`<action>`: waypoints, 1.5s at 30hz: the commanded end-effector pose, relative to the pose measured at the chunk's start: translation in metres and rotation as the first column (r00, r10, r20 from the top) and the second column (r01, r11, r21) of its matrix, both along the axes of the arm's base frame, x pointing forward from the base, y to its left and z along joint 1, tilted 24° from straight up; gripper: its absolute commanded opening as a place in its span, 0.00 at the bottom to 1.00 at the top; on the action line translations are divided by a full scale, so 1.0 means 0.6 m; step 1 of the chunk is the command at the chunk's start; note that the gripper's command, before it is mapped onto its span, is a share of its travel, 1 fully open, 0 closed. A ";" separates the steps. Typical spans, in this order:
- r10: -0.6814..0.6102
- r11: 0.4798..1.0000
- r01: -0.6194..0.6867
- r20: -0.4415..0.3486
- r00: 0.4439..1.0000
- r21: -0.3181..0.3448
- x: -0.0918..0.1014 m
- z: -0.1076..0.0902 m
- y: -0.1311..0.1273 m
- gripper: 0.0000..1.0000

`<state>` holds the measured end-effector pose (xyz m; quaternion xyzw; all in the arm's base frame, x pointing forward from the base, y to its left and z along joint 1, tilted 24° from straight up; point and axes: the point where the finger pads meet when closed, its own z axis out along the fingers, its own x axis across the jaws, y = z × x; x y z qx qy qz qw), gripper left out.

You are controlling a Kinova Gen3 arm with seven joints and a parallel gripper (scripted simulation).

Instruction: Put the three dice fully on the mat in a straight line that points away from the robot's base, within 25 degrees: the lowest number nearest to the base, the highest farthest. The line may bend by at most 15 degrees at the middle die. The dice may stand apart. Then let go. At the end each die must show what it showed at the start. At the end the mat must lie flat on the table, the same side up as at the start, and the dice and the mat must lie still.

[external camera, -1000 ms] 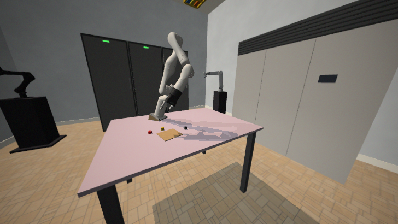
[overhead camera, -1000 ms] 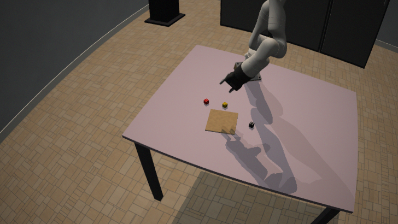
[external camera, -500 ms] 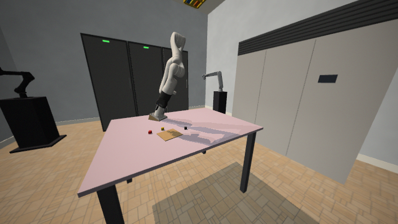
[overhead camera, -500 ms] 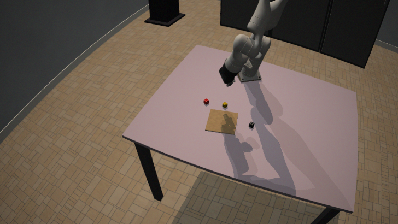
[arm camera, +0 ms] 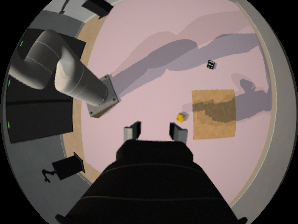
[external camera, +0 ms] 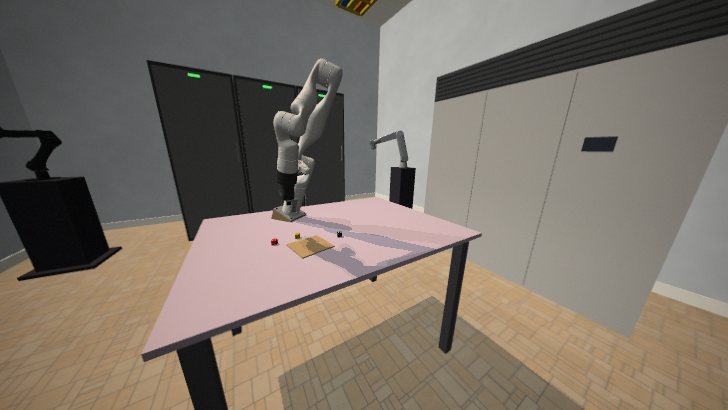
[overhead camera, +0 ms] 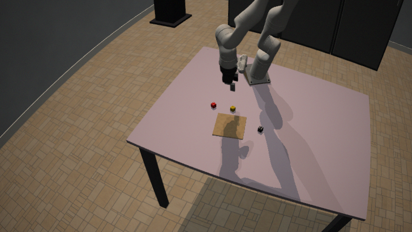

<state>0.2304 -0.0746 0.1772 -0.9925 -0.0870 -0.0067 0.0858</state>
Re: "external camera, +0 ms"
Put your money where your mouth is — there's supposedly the tan flat mat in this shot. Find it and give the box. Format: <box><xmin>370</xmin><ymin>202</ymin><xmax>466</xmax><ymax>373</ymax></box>
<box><xmin>286</xmin><ymin>235</ymin><xmax>335</xmax><ymax>259</ymax></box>

